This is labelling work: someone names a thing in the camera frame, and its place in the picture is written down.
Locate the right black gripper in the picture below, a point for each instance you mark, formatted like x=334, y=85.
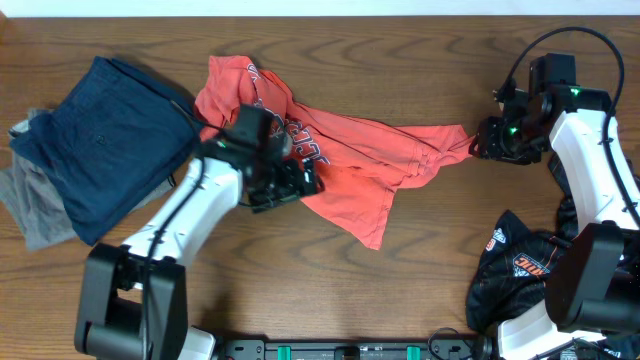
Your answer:
x=489, y=145

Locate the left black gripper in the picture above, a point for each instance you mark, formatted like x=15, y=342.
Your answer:
x=290, y=188

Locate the red t-shirt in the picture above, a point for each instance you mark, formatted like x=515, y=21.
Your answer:
x=362, y=163

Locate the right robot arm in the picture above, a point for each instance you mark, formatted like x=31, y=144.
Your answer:
x=593, y=291

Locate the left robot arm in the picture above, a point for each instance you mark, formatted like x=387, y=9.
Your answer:
x=133, y=302

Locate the black orange patterned jersey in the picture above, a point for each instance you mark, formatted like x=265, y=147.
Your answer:
x=515, y=264

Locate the folded navy blue garment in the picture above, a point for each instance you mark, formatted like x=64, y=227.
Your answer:
x=113, y=87

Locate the folded grey garment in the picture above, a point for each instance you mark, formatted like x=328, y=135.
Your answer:
x=30, y=205

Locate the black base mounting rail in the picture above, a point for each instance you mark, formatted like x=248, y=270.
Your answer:
x=444, y=343

